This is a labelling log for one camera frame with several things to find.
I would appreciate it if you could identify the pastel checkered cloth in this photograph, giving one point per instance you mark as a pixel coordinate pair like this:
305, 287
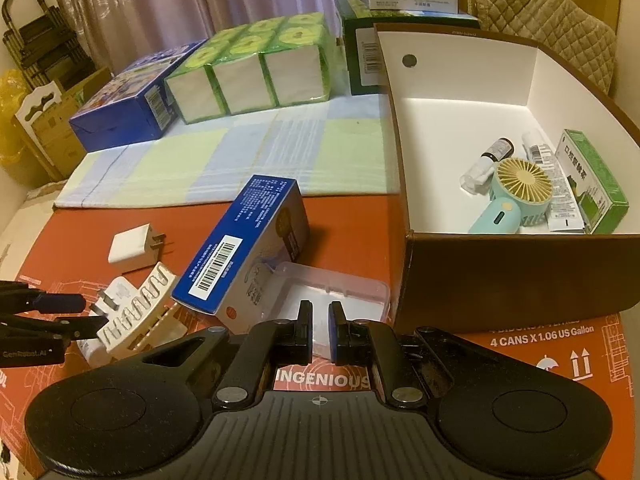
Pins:
225, 160

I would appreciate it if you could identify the small blue box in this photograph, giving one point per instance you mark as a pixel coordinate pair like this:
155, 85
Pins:
245, 250

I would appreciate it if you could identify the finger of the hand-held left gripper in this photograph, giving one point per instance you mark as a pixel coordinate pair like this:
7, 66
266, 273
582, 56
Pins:
75, 328
57, 302

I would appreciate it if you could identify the white carved chair back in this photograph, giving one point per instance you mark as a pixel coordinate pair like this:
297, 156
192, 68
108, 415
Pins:
37, 105

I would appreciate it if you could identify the white rounded charger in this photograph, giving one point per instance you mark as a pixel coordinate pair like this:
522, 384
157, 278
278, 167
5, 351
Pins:
120, 292

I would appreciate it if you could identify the clear plastic case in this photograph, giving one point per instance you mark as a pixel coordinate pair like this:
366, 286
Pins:
330, 295

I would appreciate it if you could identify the black and white tube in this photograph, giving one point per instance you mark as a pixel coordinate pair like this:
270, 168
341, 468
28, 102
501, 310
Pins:
487, 165

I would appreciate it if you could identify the brown cardboard box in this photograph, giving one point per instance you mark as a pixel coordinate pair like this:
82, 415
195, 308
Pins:
60, 125

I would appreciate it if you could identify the black folding rack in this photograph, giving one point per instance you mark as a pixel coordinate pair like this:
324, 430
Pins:
35, 35

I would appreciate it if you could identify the quilted chair back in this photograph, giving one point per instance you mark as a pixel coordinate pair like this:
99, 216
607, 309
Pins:
550, 15

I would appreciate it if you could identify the mint handheld fan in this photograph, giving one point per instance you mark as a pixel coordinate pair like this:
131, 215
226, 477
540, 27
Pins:
515, 195

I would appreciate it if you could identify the pink curtain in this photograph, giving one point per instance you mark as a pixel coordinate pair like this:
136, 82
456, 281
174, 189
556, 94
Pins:
200, 0

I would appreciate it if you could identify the yellow plastic bag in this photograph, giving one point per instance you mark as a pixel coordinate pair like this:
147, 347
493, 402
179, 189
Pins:
7, 120

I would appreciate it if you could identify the green tissue multipack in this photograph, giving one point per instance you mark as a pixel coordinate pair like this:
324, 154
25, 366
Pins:
250, 70

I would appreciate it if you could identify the green medicine box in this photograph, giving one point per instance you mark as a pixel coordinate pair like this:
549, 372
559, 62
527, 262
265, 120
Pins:
595, 185

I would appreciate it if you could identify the cream ribbed plastic holder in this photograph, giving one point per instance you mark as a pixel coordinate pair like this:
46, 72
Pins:
145, 305

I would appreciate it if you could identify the dark green carton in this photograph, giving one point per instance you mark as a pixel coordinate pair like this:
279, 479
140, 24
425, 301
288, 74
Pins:
362, 55

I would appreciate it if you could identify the large blue printed box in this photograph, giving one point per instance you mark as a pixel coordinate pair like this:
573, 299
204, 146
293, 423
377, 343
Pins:
125, 105

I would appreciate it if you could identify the small white bottle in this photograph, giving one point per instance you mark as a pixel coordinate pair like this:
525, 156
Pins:
537, 147

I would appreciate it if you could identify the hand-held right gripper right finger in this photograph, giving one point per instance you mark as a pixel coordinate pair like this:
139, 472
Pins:
336, 342

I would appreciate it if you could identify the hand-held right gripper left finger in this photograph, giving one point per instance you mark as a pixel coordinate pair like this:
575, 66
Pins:
304, 332

